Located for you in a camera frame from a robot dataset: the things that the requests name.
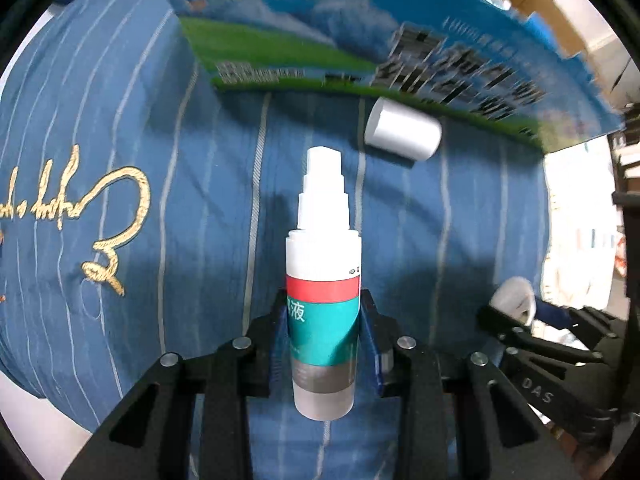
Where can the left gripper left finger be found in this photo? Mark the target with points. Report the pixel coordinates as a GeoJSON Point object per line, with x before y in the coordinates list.
{"type": "Point", "coordinates": [183, 405]}

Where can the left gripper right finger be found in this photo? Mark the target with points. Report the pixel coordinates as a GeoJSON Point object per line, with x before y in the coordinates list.
{"type": "Point", "coordinates": [497, 435]}

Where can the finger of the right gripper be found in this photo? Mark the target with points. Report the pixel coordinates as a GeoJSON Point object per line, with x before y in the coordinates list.
{"type": "Point", "coordinates": [594, 328]}
{"type": "Point", "coordinates": [569, 386]}

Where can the white spray bottle teal label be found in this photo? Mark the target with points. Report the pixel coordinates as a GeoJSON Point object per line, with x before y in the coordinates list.
{"type": "Point", "coordinates": [323, 281]}

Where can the white cylindrical cap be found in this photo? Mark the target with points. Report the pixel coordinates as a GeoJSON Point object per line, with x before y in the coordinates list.
{"type": "Point", "coordinates": [402, 131]}

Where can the blue striped bedsheet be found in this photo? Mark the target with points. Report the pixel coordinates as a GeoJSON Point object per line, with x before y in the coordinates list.
{"type": "Point", "coordinates": [150, 211]}

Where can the cardboard box blue printed exterior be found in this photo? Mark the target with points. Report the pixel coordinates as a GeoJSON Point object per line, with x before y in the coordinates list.
{"type": "Point", "coordinates": [512, 67]}

